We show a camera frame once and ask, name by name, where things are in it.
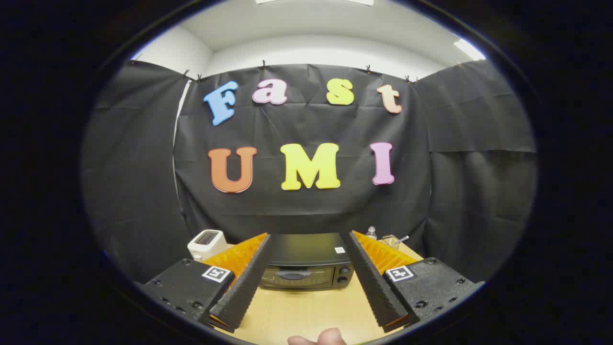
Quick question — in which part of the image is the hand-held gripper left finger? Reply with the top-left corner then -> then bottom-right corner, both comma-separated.
141,233 -> 272,334

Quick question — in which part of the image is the white toaster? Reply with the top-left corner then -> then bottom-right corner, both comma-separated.
187,230 -> 229,262

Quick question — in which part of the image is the black toaster oven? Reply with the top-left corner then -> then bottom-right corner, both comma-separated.
259,233 -> 355,290

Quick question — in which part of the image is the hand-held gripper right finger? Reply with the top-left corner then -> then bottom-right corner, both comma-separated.
341,230 -> 485,334

